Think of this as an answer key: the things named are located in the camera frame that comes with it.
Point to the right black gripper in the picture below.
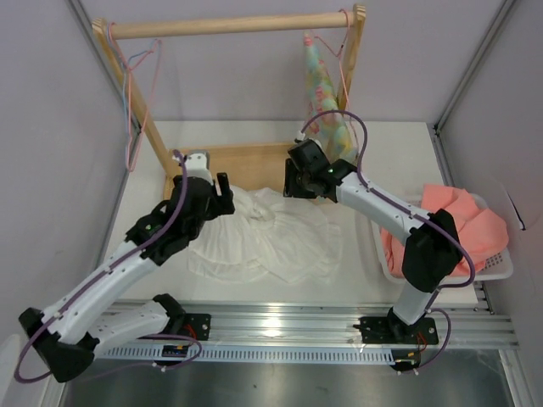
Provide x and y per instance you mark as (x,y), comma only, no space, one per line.
(290,189)

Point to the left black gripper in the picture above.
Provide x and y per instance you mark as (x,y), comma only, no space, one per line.
(221,203)

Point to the white pleated skirt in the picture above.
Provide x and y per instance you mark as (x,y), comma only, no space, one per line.
(267,235)

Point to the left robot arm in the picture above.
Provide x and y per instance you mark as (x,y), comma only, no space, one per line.
(70,334)

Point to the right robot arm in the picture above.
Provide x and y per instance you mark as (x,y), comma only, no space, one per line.
(432,249)

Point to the wooden clothes rack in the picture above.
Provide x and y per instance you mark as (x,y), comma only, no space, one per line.
(250,166)

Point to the colourful floral patterned garment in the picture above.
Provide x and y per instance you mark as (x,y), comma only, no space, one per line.
(330,130)

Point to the white plastic basket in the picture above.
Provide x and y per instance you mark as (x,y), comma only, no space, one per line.
(496,267)

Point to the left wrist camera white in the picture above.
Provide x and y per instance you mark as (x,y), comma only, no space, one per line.
(196,163)

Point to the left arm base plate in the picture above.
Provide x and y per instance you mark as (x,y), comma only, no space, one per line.
(192,325)

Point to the aluminium mounting rail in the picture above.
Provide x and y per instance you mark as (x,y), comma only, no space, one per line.
(289,325)

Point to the blue wire hanger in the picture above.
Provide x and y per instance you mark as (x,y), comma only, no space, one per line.
(126,65)

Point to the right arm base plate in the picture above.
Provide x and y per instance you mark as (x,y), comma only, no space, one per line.
(373,330)

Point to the perforated cable duct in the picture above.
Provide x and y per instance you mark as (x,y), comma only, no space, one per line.
(253,354)

